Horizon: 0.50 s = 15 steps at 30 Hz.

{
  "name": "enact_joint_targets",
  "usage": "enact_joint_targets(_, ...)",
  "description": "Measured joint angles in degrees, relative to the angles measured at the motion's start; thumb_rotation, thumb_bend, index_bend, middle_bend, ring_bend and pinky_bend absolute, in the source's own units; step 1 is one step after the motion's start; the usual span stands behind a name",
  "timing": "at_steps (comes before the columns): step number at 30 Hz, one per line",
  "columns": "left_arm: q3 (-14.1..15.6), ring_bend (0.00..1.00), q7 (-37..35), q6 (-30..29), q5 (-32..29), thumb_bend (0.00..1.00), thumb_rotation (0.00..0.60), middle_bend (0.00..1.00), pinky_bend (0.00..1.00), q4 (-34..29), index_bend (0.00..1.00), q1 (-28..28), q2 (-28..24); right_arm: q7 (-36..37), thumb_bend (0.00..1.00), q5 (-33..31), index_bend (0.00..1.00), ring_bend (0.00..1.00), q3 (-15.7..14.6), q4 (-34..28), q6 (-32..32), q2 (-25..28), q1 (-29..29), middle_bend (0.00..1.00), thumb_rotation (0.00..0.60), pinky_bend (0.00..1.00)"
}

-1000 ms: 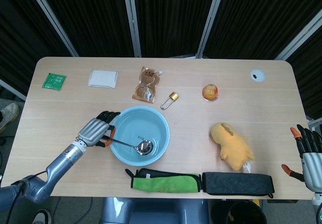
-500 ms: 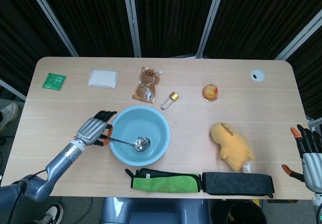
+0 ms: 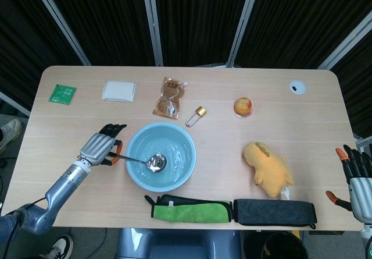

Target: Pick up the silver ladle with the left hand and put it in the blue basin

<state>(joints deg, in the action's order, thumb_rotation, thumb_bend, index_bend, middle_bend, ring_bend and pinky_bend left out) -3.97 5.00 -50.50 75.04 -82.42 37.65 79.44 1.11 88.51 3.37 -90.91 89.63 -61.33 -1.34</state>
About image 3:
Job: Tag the metal ladle spoon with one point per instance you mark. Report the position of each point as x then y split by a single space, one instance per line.
157 163

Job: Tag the brass padlock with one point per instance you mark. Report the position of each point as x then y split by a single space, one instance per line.
201 111

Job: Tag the black and white sneaker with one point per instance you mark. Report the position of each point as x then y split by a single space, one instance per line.
59 247

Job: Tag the yellow plush dinosaur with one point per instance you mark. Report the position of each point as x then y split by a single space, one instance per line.
267 168

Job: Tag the beige sneaker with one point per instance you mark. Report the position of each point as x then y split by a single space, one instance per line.
10 131

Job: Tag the black trash bin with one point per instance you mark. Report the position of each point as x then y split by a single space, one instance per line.
284 247

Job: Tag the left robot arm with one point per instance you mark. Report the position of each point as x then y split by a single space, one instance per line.
64 183

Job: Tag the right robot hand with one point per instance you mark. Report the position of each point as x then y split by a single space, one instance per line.
360 195

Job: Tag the brown sauce pouch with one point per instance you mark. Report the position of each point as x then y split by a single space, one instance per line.
168 99

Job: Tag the dark grey towel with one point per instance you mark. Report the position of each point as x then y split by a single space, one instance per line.
273 212

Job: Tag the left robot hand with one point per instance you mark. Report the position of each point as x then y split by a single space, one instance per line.
97 148

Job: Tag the orange jelly cup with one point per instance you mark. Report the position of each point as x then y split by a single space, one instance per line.
242 106

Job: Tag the green towel black trim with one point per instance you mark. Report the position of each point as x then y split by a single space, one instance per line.
189 214

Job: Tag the grey partition post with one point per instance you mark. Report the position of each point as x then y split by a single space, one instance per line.
346 47
152 23
243 23
14 103
61 23

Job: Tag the green sachet packet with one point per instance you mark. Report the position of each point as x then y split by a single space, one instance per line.
62 94

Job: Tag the dark curtain panel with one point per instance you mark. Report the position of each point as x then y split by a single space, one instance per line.
357 90
107 23
296 17
200 23
23 38

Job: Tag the blue jeans leg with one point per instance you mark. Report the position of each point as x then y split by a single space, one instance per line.
7 232

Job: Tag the light blue bowl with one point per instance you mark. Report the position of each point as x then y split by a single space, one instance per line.
174 183

